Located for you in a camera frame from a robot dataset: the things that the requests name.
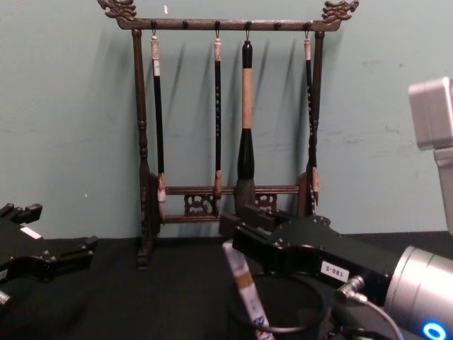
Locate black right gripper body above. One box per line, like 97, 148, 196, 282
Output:
260, 214, 403, 306

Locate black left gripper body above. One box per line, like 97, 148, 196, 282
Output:
0, 212, 49, 284

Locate white brush with printed handle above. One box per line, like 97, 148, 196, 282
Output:
222, 243, 271, 340

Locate black round brush pot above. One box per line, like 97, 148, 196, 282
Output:
226, 274, 334, 340

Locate black table cloth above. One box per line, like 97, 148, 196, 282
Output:
0, 229, 453, 340

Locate thin black brush, pale cap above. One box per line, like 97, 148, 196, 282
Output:
212, 30, 225, 217

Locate thin black brush, white label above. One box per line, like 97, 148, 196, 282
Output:
150, 28, 168, 203

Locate dark carved wooden brush rack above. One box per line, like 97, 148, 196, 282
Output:
97, 0, 360, 273

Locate thin black brush, gold marks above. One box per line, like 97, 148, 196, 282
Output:
303, 30, 321, 215

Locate thin dark cable, silver plug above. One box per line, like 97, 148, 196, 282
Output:
335, 275, 405, 340

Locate thick brush with beige handle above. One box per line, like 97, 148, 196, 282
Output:
233, 31, 258, 215

